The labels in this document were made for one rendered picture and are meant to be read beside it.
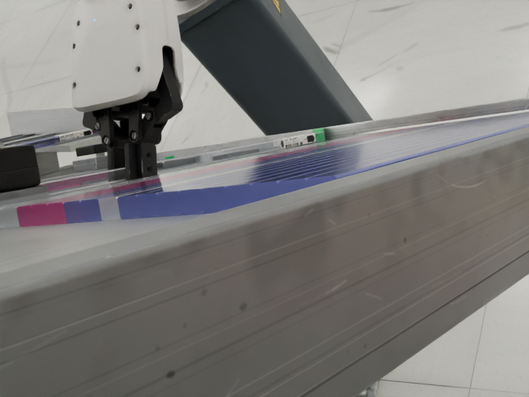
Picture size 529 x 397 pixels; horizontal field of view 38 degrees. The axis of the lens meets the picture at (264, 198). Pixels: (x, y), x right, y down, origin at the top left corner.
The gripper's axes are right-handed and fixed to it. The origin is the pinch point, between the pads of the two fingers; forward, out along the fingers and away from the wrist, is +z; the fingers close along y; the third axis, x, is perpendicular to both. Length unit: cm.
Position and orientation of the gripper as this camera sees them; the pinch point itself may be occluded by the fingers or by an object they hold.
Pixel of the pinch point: (132, 168)
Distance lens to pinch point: 67.7
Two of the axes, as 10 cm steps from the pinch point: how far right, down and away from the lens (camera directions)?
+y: 7.8, -0.7, -6.3
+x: 6.3, 0.0, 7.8
